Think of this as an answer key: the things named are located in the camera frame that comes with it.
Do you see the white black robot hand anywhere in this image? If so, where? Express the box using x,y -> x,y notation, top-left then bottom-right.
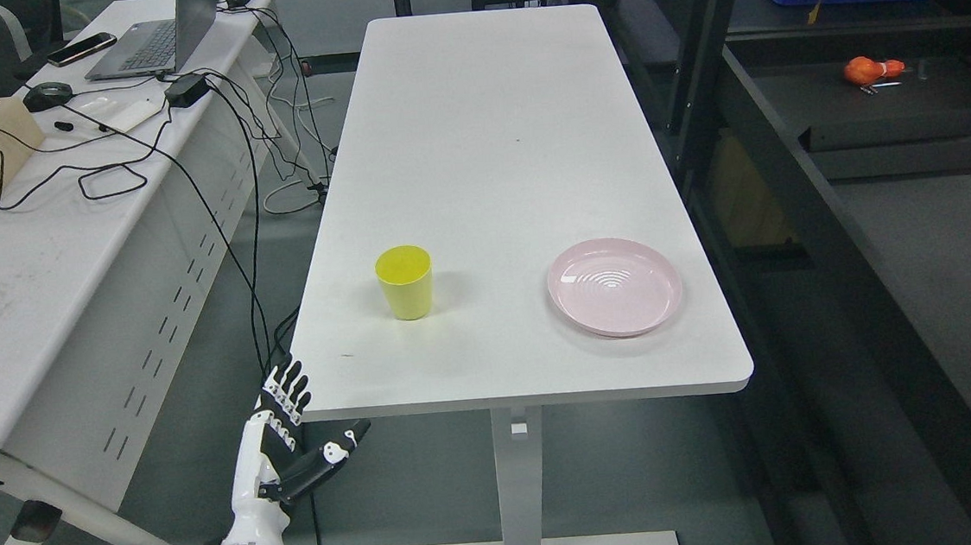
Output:
221,354 -> 371,545

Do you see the yellow plastic cup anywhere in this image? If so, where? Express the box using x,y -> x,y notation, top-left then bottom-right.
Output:
374,245 -> 434,321

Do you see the black metal shelf rack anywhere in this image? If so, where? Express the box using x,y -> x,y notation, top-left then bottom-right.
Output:
573,0 -> 971,545

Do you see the white side desk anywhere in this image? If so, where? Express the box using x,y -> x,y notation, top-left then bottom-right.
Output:
0,0 -> 320,545

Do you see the pink plastic plate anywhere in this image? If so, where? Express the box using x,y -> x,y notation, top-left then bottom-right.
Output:
546,238 -> 684,338

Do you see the black power adapter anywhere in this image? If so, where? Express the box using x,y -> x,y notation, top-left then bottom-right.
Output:
163,72 -> 209,109

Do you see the white standing desk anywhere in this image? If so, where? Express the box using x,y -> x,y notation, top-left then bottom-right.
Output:
292,4 -> 754,545

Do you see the black computer mouse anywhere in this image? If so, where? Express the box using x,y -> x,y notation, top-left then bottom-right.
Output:
23,81 -> 76,113

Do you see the grey laptop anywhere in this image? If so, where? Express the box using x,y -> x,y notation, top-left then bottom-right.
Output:
86,0 -> 218,81

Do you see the black smartphone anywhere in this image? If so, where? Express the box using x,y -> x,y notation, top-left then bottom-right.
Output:
46,31 -> 118,68

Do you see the orange toy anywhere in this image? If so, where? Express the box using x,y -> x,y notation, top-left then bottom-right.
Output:
842,55 -> 907,88

